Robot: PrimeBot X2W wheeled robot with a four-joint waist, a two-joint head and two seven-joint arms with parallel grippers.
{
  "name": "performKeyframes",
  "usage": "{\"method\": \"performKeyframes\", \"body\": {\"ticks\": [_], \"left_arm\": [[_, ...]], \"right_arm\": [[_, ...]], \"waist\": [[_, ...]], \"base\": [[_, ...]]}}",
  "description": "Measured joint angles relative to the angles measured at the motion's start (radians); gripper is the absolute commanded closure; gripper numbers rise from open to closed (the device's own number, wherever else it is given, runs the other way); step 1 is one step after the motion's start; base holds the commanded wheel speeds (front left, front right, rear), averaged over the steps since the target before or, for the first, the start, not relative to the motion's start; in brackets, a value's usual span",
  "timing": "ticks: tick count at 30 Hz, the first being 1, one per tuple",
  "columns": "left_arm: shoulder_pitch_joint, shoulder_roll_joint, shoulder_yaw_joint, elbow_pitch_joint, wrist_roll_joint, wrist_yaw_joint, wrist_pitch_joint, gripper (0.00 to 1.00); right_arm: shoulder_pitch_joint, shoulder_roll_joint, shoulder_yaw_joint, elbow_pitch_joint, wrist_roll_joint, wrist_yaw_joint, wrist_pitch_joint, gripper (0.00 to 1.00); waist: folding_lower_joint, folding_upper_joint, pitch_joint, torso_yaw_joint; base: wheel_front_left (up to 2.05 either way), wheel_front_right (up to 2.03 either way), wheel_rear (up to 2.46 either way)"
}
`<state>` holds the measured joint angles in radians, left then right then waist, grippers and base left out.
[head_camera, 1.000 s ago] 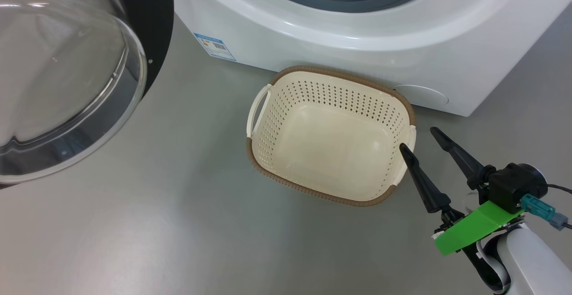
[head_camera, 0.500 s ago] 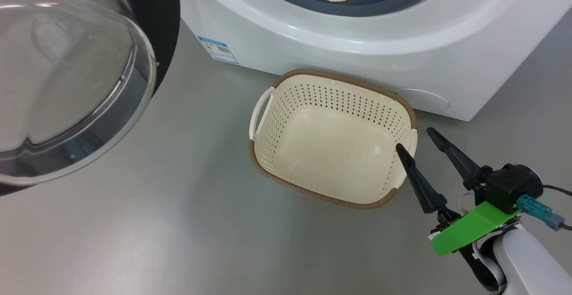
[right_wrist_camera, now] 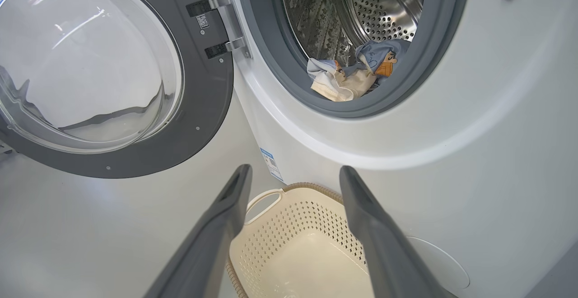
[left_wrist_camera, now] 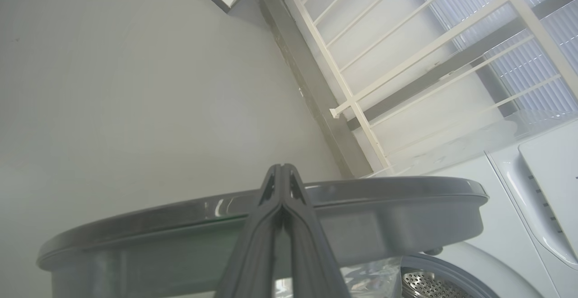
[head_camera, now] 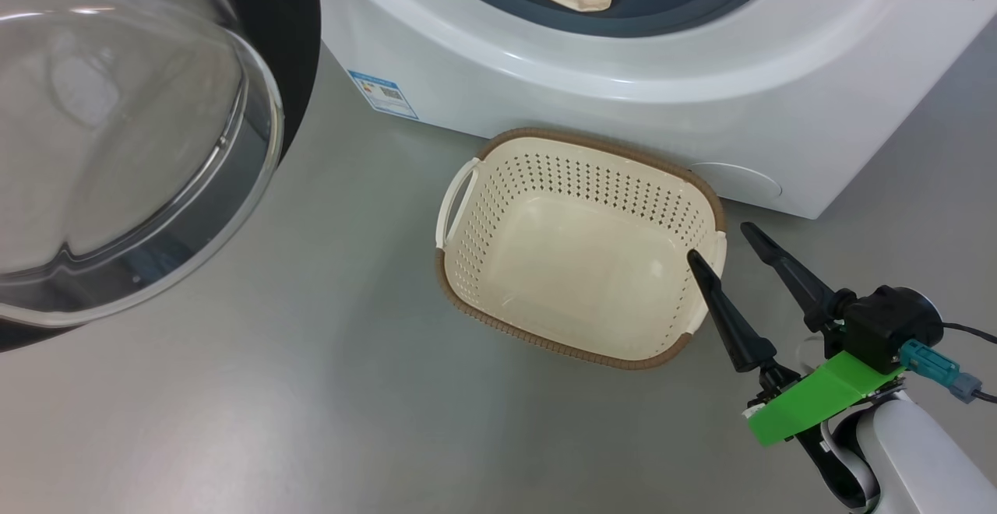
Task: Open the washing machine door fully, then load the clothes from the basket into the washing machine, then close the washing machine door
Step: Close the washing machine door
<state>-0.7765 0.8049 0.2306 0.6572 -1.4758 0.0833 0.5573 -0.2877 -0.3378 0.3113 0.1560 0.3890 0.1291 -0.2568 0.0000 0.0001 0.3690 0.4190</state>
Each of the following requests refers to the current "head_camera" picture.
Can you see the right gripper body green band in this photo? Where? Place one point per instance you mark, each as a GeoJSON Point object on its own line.
{"type": "Point", "coordinates": [833, 397]}

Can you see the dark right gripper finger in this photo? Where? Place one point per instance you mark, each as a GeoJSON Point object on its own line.
{"type": "Point", "coordinates": [732, 327]}
{"type": "Point", "coordinates": [794, 276]}

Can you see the black round glass washer door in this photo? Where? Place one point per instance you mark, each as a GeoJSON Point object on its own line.
{"type": "Point", "coordinates": [117, 148]}

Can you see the cream perforated laundry basket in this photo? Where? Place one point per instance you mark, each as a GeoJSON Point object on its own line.
{"type": "Point", "coordinates": [584, 265]}

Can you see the white front-load washing machine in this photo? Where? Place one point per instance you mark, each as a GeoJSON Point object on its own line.
{"type": "Point", "coordinates": [623, 86]}

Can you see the round white filter cover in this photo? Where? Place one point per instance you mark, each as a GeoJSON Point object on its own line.
{"type": "Point", "coordinates": [740, 185]}

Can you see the blue energy label sticker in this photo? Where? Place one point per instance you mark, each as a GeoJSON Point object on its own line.
{"type": "Point", "coordinates": [383, 95]}

